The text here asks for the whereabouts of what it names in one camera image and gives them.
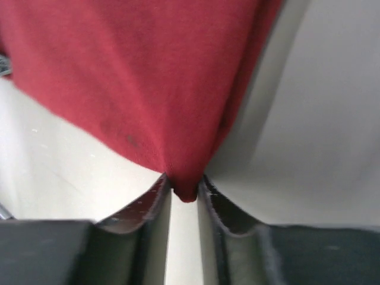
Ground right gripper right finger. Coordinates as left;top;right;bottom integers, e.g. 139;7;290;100
197;176;379;284

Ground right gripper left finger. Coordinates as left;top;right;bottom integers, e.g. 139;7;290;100
1;175;171;285

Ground dark red t-shirt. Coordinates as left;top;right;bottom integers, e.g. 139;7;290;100
1;1;282;202

